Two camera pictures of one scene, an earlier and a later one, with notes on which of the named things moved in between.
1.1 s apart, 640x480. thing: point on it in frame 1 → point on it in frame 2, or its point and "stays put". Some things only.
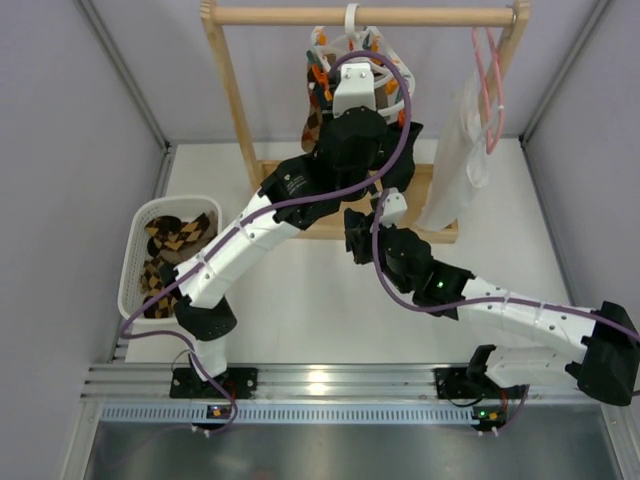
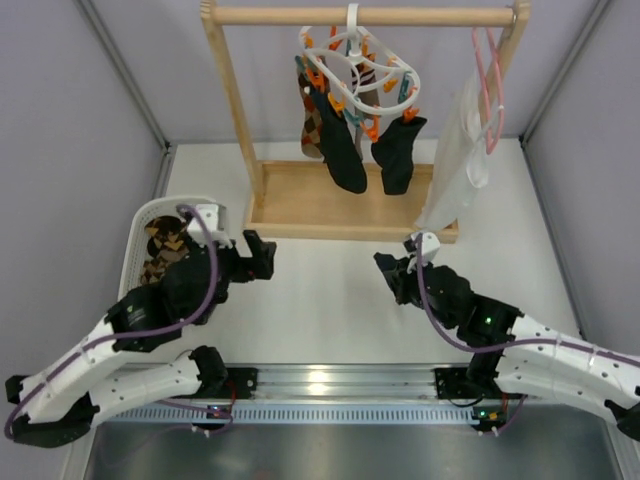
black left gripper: (327, 95) → (245, 263)
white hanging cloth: (460, 165) stays put
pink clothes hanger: (491, 143) stays put
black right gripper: (357, 232) → (403, 282)
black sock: (400, 175) stays put
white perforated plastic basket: (136, 242) stays put
